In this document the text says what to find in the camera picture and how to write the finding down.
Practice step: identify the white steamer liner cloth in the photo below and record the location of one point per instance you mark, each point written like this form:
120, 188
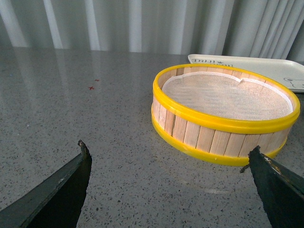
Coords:
227, 96

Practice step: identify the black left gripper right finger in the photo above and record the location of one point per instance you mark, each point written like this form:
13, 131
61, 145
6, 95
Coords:
280, 189

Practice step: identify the cream rectangular serving tray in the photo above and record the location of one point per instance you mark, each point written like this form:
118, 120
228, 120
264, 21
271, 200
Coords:
286, 72

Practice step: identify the bamboo steamer with yellow rims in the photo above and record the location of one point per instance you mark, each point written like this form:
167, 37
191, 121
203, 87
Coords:
212, 138

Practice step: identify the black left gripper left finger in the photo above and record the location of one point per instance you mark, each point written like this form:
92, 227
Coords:
57, 201

